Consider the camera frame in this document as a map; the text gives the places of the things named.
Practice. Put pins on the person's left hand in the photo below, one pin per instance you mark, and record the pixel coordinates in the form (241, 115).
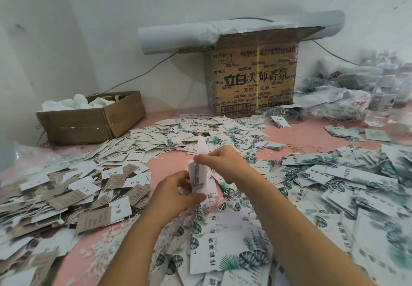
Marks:
(168, 199)

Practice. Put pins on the person's right hand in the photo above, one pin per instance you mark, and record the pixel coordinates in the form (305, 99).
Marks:
(228, 163)

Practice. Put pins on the single white leaf print tag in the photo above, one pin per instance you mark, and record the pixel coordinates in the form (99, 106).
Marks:
(201, 170)

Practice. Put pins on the heap of small tags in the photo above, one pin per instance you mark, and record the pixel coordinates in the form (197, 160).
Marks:
(177, 131)

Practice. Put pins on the pile of brown white tags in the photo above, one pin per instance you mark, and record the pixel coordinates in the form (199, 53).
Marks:
(51, 208)

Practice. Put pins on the pile of green leaf tags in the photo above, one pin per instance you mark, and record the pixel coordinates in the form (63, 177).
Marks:
(344, 205)

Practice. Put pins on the person's right forearm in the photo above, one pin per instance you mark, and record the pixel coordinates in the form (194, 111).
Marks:
(309, 241)

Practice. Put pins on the person's left forearm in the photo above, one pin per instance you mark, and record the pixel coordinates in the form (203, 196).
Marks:
(132, 260)

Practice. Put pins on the large printed cardboard box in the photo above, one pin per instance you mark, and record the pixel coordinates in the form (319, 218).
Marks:
(252, 73)

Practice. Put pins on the small open cardboard box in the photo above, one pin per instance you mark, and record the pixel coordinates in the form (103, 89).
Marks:
(89, 118)

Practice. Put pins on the white crumpled material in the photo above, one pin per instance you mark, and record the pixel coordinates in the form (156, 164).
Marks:
(76, 102)

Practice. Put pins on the white roll in plastic wrap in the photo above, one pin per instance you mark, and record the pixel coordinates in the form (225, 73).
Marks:
(179, 34)

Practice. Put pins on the clear plastic bag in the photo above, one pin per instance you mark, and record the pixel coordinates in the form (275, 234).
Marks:
(32, 159)

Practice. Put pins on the heap of clear plastic bags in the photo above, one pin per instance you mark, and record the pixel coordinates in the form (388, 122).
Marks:
(357, 92)

